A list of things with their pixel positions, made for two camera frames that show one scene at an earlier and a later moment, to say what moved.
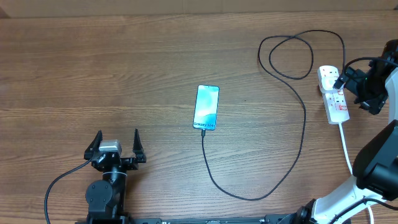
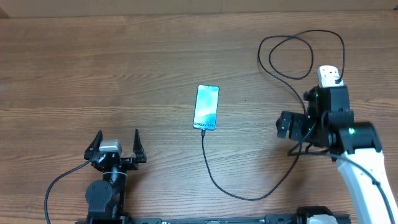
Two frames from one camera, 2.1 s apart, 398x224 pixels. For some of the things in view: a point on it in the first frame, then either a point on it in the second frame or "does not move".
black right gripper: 374,104 -> 297,122
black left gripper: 131,163 does not move
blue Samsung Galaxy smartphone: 206,108 does not move
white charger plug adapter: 328,78 does not move
